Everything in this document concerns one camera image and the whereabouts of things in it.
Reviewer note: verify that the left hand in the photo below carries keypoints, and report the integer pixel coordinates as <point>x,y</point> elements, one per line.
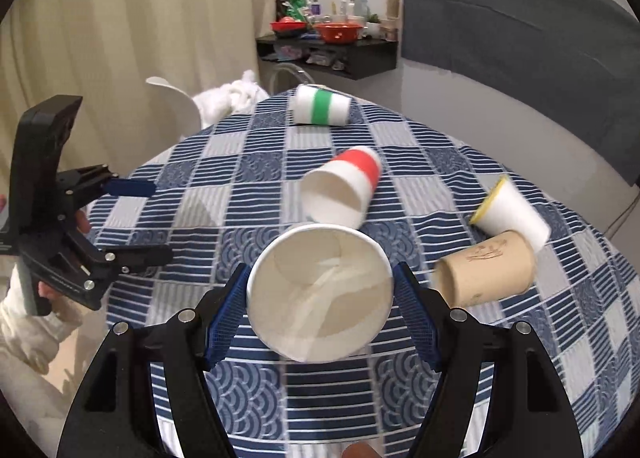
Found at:
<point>83,225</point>

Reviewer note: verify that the dark grey fabric panel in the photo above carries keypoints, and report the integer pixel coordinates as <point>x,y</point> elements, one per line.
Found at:
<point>574,61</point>

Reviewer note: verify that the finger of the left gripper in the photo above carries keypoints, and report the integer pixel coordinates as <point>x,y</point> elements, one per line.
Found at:
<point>136,259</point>
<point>129,188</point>

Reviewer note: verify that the beige curtain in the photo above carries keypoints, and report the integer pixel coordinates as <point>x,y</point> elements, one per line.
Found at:
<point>105,50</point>

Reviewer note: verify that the white cup pink hearts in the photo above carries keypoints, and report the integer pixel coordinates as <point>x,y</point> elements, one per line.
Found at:
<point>319,293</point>

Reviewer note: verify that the white fluffy blanket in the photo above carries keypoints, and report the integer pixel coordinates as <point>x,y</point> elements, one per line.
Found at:
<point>237,97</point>

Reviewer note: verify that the white chair back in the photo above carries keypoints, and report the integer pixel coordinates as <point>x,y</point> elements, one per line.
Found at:
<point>183,109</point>

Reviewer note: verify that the white cup green band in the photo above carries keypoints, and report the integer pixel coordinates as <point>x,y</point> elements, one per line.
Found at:
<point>320,107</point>

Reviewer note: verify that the black wall shelf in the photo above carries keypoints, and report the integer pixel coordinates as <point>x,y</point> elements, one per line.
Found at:
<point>360,60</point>

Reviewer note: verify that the white cup yellow rim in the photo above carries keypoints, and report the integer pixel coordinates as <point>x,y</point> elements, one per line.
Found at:
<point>506,209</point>

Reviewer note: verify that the transparent acrylic chair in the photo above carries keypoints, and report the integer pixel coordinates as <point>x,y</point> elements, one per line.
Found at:
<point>287,76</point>

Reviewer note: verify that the blue white patterned tablecloth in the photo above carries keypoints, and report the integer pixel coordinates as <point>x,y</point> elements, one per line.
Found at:
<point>224,194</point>

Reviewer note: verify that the red colander bowl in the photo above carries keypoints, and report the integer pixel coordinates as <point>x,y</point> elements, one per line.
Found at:
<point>338,33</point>

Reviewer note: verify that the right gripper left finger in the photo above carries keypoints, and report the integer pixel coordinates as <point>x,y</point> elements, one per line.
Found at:
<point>113,413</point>

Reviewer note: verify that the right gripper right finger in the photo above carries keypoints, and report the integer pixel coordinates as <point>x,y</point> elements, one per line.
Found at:
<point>529,414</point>

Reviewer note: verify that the brown kraft paper cup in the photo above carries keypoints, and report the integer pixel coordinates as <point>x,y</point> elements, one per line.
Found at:
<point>500,267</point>

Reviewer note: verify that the white cup red band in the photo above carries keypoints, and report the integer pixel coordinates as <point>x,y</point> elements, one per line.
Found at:
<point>340,191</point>

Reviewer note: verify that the red tray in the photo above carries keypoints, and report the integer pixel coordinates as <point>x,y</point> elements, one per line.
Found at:
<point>289,29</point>

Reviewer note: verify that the white fleece sleeve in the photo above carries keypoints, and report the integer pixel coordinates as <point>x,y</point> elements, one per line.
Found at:
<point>29,344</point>

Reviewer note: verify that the right hand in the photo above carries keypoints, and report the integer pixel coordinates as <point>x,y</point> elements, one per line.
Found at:
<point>360,450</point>

